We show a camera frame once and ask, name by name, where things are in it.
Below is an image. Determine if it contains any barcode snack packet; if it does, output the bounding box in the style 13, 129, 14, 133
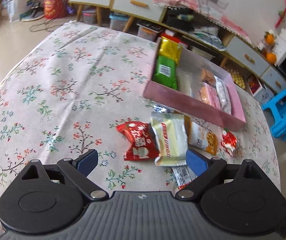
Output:
172, 165, 197, 190

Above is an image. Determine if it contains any red round gift tin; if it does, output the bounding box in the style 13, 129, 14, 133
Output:
44, 0, 68, 20

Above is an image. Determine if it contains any clear white long packet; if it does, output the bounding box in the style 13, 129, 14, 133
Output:
215, 76, 232, 114

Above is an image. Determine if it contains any cream white snack packet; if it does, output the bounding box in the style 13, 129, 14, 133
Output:
151, 112, 187, 167

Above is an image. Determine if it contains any orange fruit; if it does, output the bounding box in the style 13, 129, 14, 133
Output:
266, 52, 277, 65
264, 32, 275, 46

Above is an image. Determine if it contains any brown biscuit packet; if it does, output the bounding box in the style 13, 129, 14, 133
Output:
201, 68, 216, 87

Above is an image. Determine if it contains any green snack packet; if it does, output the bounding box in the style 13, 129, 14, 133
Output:
152, 55, 178, 90

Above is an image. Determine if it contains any small red candy packet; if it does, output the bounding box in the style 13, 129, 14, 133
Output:
221, 128, 238, 157

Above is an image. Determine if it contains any white orange lotus chips packet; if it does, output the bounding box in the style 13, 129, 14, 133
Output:
187, 121, 218, 155

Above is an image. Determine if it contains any silver blue snack packet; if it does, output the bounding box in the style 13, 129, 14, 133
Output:
153, 103, 174, 113

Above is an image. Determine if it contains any pink snack packet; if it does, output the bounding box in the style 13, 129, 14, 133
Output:
199, 83, 221, 109

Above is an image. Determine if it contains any upper orange fruit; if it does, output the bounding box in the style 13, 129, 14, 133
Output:
264, 32, 275, 46

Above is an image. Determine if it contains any white wooden tv cabinet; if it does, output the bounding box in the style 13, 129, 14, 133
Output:
68, 0, 286, 93

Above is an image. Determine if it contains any pink cardboard box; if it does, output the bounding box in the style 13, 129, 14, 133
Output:
142, 38, 246, 132

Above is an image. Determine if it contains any large red candy packet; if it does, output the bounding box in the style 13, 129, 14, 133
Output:
116, 121, 159, 161

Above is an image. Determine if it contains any yellow snack packet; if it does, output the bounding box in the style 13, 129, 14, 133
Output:
158, 37, 183, 64

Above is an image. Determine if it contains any black bag on shelf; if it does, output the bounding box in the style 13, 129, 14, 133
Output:
163, 7, 194, 32

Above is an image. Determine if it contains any clear storage bin black lid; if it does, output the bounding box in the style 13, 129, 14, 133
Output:
136, 21, 162, 42

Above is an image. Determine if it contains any yellow egg tray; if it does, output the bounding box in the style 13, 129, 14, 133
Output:
224, 63, 246, 90

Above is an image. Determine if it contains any floral tablecloth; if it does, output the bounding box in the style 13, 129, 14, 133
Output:
0, 21, 281, 240

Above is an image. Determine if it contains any pink white cloth cover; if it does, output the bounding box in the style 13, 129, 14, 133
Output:
153, 0, 254, 47

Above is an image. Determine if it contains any clear storage bin blue lid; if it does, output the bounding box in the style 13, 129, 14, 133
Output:
109, 12, 129, 31

